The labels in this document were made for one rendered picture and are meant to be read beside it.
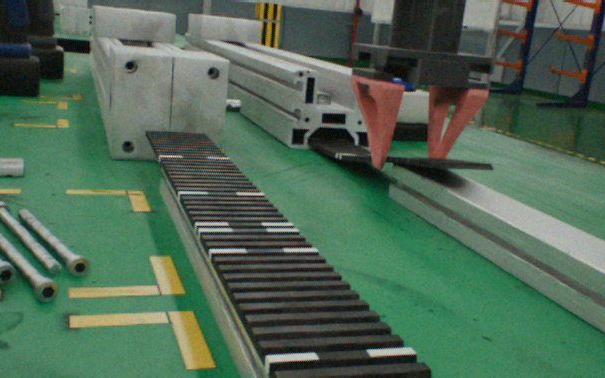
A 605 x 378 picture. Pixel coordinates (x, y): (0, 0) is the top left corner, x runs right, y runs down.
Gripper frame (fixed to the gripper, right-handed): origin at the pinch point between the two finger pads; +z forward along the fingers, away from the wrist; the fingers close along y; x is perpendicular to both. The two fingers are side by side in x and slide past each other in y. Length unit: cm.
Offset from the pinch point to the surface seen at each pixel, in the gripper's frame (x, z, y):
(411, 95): -27.0, -2.8, -13.1
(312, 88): -19.4, -3.5, 2.6
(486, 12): -491, -32, -304
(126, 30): -51, -7, 20
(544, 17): -1009, -54, -731
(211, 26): -76, -8, 4
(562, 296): 23.7, 2.5, 1.8
